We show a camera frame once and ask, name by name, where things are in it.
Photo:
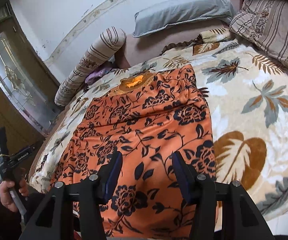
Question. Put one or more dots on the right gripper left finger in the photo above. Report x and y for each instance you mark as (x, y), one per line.
(97, 190)

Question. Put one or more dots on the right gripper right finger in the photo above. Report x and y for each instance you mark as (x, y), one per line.
(198, 190)

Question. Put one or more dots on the orange black floral garment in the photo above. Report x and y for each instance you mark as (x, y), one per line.
(161, 113)

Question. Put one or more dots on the person left hand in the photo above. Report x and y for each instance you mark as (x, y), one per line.
(5, 197)

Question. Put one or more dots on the wooden door with glass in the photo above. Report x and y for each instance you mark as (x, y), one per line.
(27, 88)

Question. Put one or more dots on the cream leaf pattern blanket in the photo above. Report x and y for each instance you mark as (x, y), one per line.
(247, 93)

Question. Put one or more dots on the purple cloth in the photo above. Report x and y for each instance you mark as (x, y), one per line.
(97, 74)

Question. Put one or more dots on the brown bed sheet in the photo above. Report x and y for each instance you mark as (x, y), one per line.
(138, 50)

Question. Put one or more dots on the striped beige bolster pillow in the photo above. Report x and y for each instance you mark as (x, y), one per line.
(99, 52)

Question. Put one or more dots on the striped beige folded quilt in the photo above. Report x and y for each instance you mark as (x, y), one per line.
(265, 24)

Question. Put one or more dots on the grey pillow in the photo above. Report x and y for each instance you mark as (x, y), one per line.
(170, 13)

